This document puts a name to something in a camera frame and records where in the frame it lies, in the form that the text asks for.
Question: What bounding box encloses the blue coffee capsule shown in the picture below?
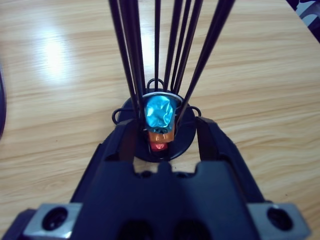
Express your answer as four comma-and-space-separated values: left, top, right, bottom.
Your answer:
142, 92, 182, 134

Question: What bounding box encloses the black wire capsule holder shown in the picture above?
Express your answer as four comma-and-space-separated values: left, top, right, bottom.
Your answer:
108, 0, 237, 163

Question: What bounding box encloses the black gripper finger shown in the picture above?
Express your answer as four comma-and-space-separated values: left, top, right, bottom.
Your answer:
69, 119, 139, 204
196, 116, 266, 205

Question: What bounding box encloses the orange coffee capsule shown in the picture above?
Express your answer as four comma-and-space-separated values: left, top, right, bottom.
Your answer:
147, 131, 175, 143

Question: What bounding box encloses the red coffee capsule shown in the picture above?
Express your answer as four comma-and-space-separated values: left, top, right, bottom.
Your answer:
150, 142, 167, 153

